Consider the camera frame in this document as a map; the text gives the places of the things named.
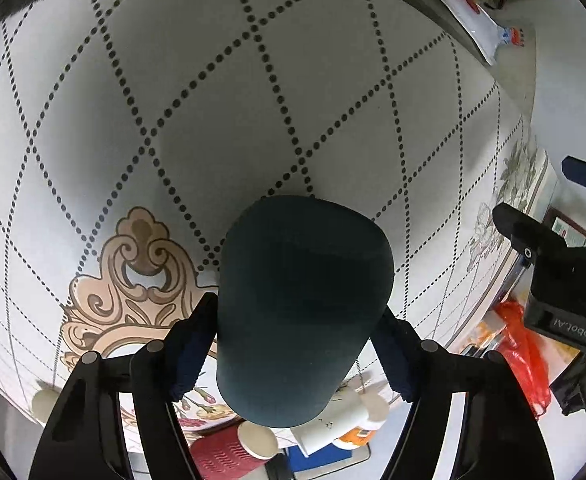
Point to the red plastic bag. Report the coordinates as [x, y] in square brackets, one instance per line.
[520, 350]

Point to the white paper cup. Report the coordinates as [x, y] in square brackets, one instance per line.
[333, 422]

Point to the white printed tablecloth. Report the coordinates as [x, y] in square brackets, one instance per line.
[173, 125]

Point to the orange labelled bottle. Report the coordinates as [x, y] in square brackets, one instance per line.
[355, 435]

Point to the dark teal cup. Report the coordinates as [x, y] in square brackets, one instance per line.
[300, 310]

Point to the blue book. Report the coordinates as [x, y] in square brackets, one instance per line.
[318, 456]

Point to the red paper cup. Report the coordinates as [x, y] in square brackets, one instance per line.
[220, 452]

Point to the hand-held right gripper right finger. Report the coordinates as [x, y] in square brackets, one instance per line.
[396, 356]

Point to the white squeeze tube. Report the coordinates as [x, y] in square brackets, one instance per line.
[465, 5]

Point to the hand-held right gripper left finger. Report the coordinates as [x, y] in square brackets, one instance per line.
[189, 360]

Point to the brown framed picture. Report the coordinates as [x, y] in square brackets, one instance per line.
[569, 229]

